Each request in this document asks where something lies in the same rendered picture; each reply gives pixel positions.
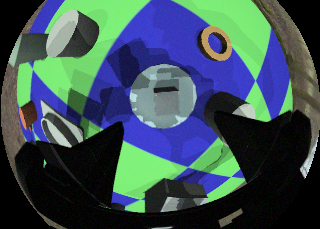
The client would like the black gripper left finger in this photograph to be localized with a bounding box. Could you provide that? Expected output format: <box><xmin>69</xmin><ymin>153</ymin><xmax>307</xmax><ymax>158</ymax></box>
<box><xmin>35</xmin><ymin>121</ymin><xmax>124</xmax><ymax>209</ymax></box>

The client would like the tan ring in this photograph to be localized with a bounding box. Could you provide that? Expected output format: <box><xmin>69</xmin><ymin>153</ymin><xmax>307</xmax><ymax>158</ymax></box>
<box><xmin>197</xmin><ymin>26</ymin><xmax>232</xmax><ymax>61</ymax></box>

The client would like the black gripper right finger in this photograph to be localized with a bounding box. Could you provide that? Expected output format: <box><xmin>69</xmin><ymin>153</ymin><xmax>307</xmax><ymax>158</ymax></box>
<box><xmin>213</xmin><ymin>110</ymin><xmax>291</xmax><ymax>184</ymax></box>

